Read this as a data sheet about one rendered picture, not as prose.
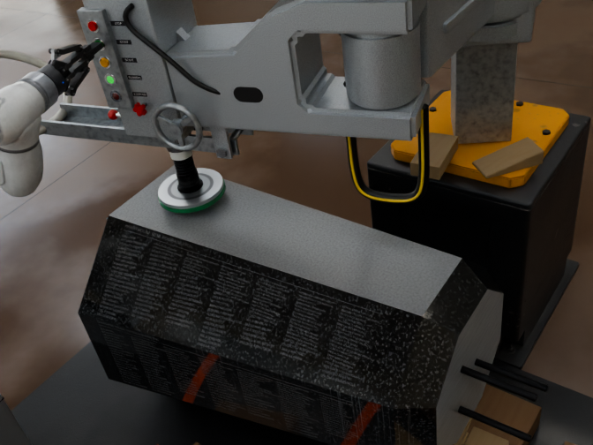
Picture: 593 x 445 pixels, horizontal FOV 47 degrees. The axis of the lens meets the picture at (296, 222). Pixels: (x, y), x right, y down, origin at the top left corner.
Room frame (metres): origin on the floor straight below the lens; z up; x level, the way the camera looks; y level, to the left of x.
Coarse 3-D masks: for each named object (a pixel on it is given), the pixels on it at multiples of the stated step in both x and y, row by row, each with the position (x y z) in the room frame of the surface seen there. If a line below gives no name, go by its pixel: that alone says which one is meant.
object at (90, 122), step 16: (80, 112) 2.06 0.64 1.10; (96, 112) 2.04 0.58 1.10; (48, 128) 1.99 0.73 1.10; (64, 128) 1.96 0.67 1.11; (80, 128) 1.93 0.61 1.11; (96, 128) 1.90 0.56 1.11; (112, 128) 1.88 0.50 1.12; (208, 128) 1.86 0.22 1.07; (144, 144) 1.84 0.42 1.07; (160, 144) 1.81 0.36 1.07; (208, 144) 1.74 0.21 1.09
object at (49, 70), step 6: (54, 60) 1.60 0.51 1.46; (48, 66) 1.58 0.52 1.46; (54, 66) 1.59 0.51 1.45; (60, 66) 1.61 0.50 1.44; (42, 72) 1.55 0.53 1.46; (48, 72) 1.55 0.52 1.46; (54, 72) 1.56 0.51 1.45; (60, 72) 1.60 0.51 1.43; (66, 72) 1.62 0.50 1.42; (54, 78) 1.55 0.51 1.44; (60, 78) 1.56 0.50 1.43; (60, 84) 1.55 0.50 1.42; (66, 84) 1.60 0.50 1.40; (60, 90) 1.55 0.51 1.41; (66, 90) 1.60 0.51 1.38
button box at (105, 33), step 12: (84, 12) 1.78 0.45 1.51; (96, 12) 1.76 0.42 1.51; (84, 24) 1.78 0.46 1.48; (108, 24) 1.76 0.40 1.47; (96, 36) 1.77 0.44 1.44; (108, 36) 1.76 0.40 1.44; (108, 48) 1.76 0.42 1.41; (96, 60) 1.78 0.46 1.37; (120, 60) 1.77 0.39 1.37; (108, 72) 1.77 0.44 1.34; (120, 72) 1.76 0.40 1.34; (108, 84) 1.78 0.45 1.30; (120, 84) 1.76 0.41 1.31; (108, 96) 1.78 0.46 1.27; (120, 108) 1.77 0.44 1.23; (132, 108) 1.76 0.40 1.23
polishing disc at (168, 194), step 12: (204, 168) 1.95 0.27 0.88; (168, 180) 1.91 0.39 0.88; (204, 180) 1.88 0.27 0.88; (216, 180) 1.86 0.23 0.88; (168, 192) 1.84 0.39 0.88; (180, 192) 1.83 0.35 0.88; (204, 192) 1.80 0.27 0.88; (216, 192) 1.79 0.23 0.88; (168, 204) 1.78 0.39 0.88; (180, 204) 1.76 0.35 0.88; (192, 204) 1.75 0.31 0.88
